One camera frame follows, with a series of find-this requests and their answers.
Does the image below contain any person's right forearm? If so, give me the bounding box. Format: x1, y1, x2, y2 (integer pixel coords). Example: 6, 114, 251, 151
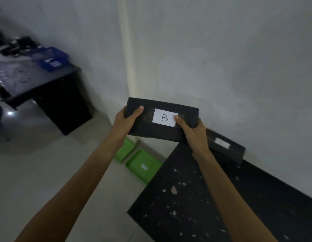
192, 149, 279, 242

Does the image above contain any blue plastic bin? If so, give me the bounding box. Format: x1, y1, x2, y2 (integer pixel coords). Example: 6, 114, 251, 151
32, 46, 70, 72

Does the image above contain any person's right hand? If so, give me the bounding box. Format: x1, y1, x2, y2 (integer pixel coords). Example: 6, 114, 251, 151
175, 116, 210, 155

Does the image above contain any person's left hand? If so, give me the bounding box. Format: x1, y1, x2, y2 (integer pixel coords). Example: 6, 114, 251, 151
112, 106, 144, 142

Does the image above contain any pile of black devices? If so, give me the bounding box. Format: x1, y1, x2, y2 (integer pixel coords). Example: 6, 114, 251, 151
0, 36, 41, 56

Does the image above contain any black desk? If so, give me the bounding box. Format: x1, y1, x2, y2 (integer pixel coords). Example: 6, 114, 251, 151
0, 46, 93, 136

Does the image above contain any green plastic tray with label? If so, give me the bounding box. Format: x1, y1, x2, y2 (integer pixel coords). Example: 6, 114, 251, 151
125, 149, 163, 185

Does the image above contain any black box with white label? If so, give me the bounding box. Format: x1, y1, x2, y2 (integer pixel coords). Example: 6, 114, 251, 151
124, 97, 199, 143
206, 129, 246, 165

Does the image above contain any person's left forearm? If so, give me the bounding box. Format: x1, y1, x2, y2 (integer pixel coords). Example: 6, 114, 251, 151
13, 135, 121, 242

